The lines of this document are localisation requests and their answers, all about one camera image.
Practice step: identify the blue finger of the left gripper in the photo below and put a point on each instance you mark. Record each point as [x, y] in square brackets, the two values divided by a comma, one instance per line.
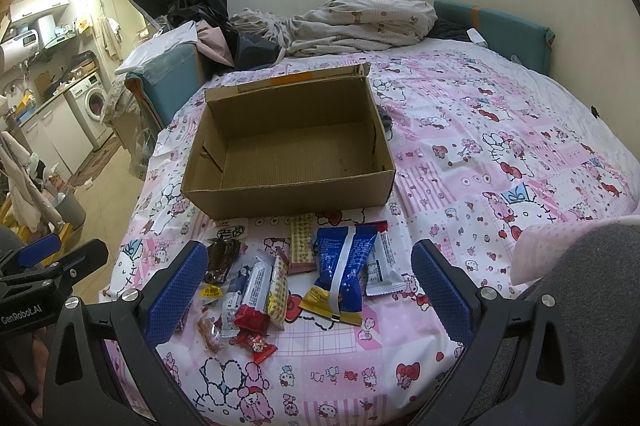
[37, 251]

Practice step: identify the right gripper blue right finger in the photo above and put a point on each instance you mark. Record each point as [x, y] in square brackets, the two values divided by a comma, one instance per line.
[448, 289]

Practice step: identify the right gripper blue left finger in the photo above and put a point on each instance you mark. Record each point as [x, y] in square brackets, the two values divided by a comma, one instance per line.
[167, 295]

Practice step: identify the clear brown snack packet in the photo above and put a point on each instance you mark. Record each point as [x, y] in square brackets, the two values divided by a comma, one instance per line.
[209, 327]

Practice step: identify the white rice cake packet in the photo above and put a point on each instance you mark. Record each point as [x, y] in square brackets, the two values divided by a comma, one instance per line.
[232, 302]

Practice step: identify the white clear snack packet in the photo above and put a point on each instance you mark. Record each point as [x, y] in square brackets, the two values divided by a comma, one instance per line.
[383, 277]

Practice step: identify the dark braised snack packet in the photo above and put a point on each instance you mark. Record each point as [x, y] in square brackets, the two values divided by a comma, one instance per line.
[225, 248]

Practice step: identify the red white snack bar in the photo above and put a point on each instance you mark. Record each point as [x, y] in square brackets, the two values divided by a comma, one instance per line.
[252, 315]

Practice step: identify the small red candy packet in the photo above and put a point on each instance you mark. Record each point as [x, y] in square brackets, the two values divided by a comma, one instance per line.
[256, 345]

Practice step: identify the blue yellow snack bag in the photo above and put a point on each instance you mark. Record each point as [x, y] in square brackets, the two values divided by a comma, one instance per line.
[336, 294]

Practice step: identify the yellow patterned snack stick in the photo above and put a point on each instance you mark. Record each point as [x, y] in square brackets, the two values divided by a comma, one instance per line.
[277, 302]

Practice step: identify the beige patterned snack bar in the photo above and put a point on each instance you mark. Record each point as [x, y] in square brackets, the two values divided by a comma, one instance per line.
[301, 251]

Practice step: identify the grey trash bin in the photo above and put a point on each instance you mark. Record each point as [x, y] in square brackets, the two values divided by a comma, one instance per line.
[70, 209]

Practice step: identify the pink cartoon bed sheet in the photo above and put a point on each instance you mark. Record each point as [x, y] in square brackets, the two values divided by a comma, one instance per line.
[484, 150]

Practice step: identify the white washing machine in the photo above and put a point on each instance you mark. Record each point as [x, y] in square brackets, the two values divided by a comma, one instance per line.
[87, 99]

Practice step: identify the brown cardboard box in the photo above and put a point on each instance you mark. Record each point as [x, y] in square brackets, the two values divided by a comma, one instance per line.
[306, 142]

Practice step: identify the white water heater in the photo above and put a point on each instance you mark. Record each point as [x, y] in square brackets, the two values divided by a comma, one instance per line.
[21, 47]

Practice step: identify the teal side cushion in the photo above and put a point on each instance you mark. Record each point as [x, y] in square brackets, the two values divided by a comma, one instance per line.
[164, 84]

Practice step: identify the teal bed headboard cushion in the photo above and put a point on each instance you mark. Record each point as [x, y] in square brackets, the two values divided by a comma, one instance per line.
[506, 34]

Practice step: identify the crumpled floral blanket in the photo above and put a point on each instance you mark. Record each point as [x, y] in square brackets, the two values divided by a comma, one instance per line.
[343, 26]

